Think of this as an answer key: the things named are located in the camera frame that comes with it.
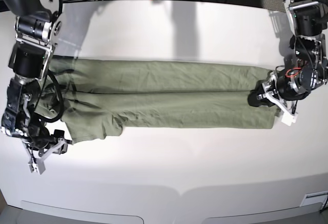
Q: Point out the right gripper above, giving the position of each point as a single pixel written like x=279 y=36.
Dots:
x=46 y=141

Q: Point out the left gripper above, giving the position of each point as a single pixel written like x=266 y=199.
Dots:
x=283 y=86

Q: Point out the green T-shirt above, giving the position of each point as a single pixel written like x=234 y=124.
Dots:
x=102 y=97

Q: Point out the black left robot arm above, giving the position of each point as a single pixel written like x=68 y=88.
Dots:
x=307 y=20

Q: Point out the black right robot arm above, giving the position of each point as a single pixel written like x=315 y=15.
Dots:
x=37 y=25

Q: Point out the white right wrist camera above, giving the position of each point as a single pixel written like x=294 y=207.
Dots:
x=37 y=165

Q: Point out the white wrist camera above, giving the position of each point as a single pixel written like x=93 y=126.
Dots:
x=37 y=165
x=288 y=118

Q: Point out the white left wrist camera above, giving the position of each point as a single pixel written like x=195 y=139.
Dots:
x=288 y=118

